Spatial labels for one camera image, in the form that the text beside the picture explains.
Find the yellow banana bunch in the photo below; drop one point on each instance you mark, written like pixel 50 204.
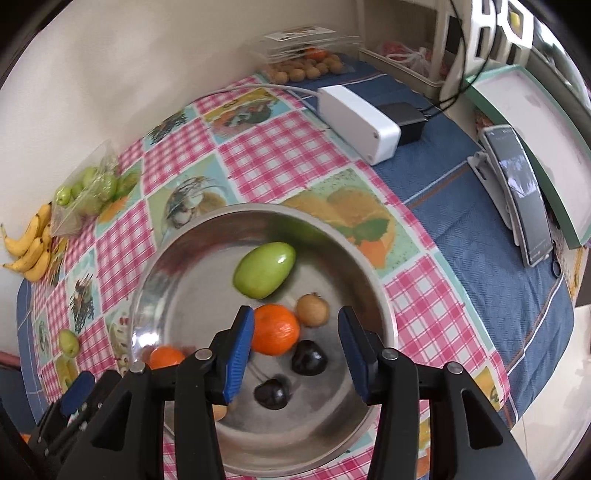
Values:
pixel 32 254

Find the clear container of tan longans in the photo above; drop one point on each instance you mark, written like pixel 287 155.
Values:
pixel 300 69

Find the green framed whiteboard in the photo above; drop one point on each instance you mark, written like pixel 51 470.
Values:
pixel 540 115

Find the small tan longan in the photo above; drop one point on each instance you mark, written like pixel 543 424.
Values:
pixel 220 412

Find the orange plastic object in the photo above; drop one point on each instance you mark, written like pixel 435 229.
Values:
pixel 26 437

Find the black power adapter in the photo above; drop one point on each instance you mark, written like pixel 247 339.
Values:
pixel 401 117

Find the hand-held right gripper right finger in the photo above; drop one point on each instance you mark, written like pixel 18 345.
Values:
pixel 355 360

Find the red mesh bag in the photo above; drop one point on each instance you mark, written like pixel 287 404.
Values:
pixel 401 53

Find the white plastic box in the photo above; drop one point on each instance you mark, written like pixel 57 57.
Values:
pixel 355 120

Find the yellow patterned cloth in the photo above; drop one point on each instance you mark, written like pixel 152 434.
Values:
pixel 575 270

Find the white phone stand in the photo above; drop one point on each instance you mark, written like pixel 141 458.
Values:
pixel 484 168

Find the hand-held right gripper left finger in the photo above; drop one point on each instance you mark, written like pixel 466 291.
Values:
pixel 238 360

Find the green guava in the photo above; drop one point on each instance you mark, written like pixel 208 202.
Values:
pixel 69 344

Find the pink checkered printed tablecloth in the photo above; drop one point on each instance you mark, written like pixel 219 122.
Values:
pixel 277 147

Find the plastic bag of green guavas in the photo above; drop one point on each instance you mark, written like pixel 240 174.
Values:
pixel 92 189

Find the dark purple plum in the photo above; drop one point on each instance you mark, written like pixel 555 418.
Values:
pixel 272 393
pixel 308 357

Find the pink furniture edge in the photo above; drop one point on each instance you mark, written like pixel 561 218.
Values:
pixel 9 361

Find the white plastic rack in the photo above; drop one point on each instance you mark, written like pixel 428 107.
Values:
pixel 480 27

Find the large orange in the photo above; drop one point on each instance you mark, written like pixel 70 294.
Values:
pixel 277 330

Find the green mango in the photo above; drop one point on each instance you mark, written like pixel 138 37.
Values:
pixel 263 270

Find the brown sapodilla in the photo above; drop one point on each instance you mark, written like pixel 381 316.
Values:
pixel 313 310

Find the medium orange with stem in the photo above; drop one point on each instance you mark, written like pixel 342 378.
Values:
pixel 166 359

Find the beige plastic basket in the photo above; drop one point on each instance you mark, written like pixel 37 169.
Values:
pixel 415 78

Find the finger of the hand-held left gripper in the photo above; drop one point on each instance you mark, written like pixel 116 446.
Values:
pixel 76 392
pixel 104 390

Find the black smartphone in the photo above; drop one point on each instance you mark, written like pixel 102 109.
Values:
pixel 521 194

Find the metal bowl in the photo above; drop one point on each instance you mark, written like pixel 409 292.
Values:
pixel 207 277

